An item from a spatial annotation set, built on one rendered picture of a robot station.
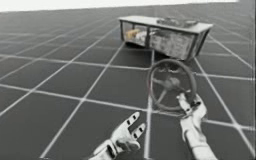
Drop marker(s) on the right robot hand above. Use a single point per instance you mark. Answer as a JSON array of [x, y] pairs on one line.
[[190, 115]]

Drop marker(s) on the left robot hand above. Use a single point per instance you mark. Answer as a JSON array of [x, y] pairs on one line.
[[122, 138]]

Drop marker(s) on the dark steering wheel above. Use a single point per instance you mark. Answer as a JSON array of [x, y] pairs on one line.
[[171, 84]]

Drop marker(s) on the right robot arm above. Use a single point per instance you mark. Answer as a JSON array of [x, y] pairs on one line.
[[199, 145]]

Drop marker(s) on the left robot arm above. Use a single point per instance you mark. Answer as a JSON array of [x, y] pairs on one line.
[[102, 151]]

